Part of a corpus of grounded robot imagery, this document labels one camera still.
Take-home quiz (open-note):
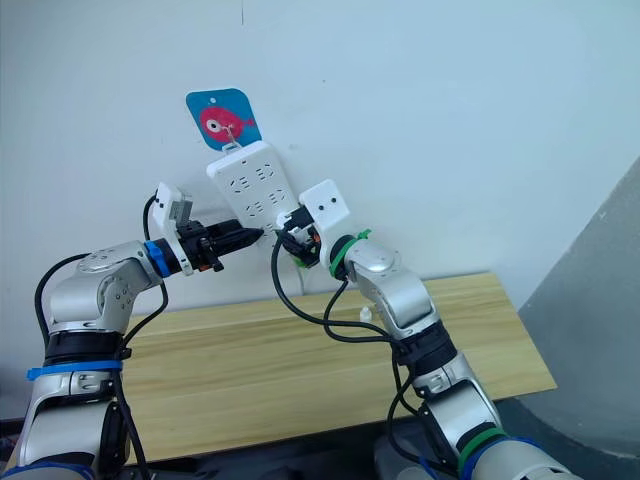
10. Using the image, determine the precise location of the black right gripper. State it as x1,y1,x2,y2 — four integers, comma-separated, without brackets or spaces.
276,204,325,269

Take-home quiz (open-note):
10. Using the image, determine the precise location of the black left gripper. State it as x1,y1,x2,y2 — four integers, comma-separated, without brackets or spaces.
177,218,265,274

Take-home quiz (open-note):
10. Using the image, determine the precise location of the white power strip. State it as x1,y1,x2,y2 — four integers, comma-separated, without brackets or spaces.
206,141,302,242

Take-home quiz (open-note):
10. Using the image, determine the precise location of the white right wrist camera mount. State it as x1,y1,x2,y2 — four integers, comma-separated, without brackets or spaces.
298,178,351,266

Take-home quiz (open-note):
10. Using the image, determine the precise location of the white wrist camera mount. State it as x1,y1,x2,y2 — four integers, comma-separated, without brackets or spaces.
152,181,195,277
298,178,351,266

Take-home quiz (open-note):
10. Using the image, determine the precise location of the green cable tie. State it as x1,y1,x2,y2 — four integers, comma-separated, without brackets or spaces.
327,228,374,277

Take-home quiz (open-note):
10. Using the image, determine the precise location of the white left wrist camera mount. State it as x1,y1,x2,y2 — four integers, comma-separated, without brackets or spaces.
152,181,195,277

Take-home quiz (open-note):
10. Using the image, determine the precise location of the blue fish wall hook plate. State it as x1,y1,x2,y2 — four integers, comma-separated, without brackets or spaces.
185,88,264,151

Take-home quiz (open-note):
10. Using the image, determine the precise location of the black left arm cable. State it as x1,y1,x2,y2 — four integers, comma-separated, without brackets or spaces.
33,194,169,480

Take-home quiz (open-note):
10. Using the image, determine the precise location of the blue cable tie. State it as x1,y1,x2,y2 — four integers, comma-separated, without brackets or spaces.
26,360,124,382

